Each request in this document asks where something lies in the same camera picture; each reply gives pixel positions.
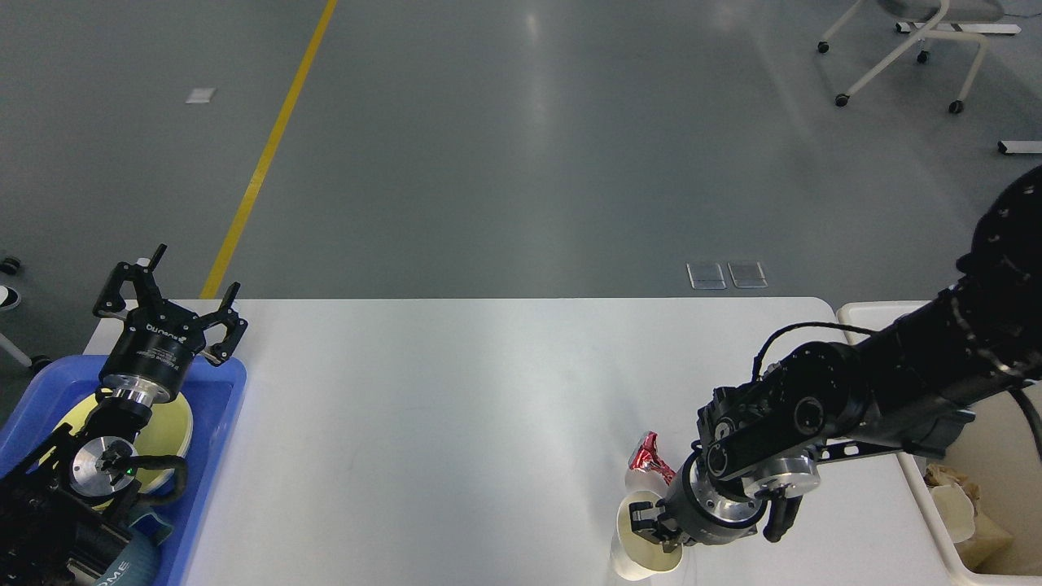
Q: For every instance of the blue-grey HOME mug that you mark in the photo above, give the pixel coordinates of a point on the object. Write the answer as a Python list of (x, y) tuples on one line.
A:
[(139, 562)]

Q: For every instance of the red snack wrapper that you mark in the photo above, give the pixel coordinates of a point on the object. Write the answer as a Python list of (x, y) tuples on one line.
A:
[(645, 458)]

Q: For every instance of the floor outlet cover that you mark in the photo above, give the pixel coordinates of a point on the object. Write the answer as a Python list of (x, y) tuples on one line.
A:
[(706, 276), (747, 275)]

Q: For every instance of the floor outlet cover left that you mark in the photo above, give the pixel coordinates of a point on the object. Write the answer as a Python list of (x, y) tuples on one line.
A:
[(706, 276)]

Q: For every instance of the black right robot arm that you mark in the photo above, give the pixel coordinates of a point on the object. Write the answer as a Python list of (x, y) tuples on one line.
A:
[(907, 388)]

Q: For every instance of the floor outlet cover right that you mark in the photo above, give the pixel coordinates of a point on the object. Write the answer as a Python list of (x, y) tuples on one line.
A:
[(747, 275)]

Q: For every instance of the white floor marker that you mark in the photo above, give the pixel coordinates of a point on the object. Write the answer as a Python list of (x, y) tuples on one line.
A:
[(199, 96)]

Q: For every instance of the white paper cup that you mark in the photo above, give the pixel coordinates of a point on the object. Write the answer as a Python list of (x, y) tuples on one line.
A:
[(956, 511), (632, 557)]

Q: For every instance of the blue plastic tray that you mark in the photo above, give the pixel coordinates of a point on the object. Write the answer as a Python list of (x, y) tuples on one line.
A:
[(215, 395)]

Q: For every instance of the yellow plastic plate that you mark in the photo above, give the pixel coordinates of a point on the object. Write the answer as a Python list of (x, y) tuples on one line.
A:
[(99, 469)]

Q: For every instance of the white table leg bar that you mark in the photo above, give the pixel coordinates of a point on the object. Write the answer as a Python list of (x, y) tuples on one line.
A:
[(1019, 147)]

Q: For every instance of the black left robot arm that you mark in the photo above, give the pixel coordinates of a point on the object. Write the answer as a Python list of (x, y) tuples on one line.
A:
[(50, 536)]

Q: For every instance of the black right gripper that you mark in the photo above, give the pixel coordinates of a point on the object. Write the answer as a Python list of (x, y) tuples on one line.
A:
[(693, 512)]

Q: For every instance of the brown paper wrapper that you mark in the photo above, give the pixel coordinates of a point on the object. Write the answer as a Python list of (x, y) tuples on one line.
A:
[(937, 475)]

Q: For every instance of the white far base bar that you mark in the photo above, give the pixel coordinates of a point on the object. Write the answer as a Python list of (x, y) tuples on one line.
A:
[(992, 29)]

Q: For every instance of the white rolling chair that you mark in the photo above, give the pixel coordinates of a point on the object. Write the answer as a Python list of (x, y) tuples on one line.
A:
[(934, 13)]

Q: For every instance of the brown paper bag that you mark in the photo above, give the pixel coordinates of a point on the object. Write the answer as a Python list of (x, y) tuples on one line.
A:
[(988, 539)]

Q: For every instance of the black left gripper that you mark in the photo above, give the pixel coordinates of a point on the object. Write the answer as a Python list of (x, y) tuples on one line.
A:
[(150, 359)]

